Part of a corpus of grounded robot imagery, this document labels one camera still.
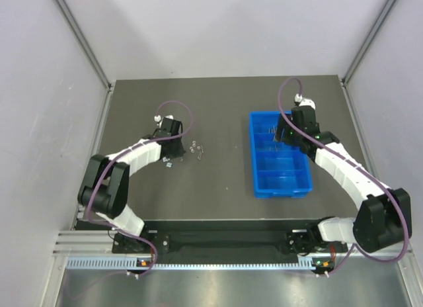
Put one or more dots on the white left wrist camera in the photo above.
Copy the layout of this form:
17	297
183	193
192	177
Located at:
159	119

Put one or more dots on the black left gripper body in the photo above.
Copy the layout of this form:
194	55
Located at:
176	147

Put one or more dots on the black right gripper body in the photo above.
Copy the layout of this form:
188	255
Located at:
283	131

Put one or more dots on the grey slotted cable duct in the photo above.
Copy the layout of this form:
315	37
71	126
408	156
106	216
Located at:
141	264

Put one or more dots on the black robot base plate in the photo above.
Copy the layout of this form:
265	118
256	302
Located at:
282	241

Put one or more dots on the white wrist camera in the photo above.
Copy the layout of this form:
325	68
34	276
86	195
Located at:
159	119
300	101

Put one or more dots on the aluminium front rail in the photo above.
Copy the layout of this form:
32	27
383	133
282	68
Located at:
84	242

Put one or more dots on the left aluminium frame post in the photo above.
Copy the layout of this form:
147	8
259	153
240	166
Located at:
83	42

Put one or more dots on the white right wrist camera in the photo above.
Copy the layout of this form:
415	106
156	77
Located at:
300	101

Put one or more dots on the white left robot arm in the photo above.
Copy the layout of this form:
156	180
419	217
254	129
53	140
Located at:
105	185

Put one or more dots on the blue compartment tray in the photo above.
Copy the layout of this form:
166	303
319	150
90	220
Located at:
278	170

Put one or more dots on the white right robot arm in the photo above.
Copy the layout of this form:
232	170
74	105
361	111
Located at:
384	214

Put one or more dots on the aluminium frame post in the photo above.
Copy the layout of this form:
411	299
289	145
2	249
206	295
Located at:
83	42
369	39

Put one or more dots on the right aluminium frame post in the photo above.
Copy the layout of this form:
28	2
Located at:
369	39

